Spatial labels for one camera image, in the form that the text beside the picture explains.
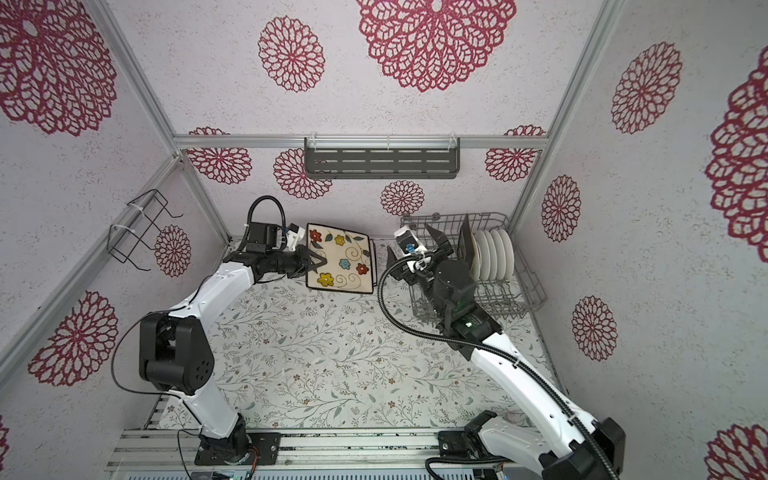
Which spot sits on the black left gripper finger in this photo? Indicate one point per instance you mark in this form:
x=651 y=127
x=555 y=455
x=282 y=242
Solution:
x=313 y=254
x=314 y=265

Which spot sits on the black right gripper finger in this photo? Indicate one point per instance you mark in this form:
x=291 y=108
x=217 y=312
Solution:
x=396 y=267
x=443 y=245

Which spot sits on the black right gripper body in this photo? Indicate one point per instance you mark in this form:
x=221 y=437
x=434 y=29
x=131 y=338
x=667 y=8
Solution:
x=426 y=278

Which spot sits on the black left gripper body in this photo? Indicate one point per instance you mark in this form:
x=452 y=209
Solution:
x=295 y=263

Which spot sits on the black square plate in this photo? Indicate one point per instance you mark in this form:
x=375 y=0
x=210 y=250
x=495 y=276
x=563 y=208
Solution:
x=348 y=260
x=466 y=247

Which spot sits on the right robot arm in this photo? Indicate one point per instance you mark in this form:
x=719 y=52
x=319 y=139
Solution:
x=516 y=384

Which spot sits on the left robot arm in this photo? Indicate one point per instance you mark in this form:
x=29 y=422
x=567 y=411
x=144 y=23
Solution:
x=175 y=355

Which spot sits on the white round plate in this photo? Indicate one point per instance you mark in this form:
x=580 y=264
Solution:
x=509 y=254
x=492 y=256
x=500 y=254
x=484 y=255

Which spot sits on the floral table mat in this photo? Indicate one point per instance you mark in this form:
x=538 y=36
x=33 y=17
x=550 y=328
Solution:
x=291 y=357

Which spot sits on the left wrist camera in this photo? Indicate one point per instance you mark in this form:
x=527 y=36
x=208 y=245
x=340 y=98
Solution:
x=294 y=236

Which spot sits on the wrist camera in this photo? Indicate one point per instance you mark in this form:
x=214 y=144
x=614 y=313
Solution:
x=294 y=236
x=408 y=244

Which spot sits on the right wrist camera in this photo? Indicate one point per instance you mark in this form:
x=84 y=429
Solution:
x=408 y=244

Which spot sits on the grey wire dish rack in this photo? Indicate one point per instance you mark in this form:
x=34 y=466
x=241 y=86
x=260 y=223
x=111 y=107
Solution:
x=518 y=296

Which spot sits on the grey wall shelf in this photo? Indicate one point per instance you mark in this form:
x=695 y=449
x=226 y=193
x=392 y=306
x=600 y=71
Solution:
x=381 y=161

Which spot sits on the black wire wall holder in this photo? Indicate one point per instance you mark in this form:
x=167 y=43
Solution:
x=124 y=238

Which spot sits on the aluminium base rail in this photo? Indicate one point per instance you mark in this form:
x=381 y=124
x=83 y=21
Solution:
x=392 y=427

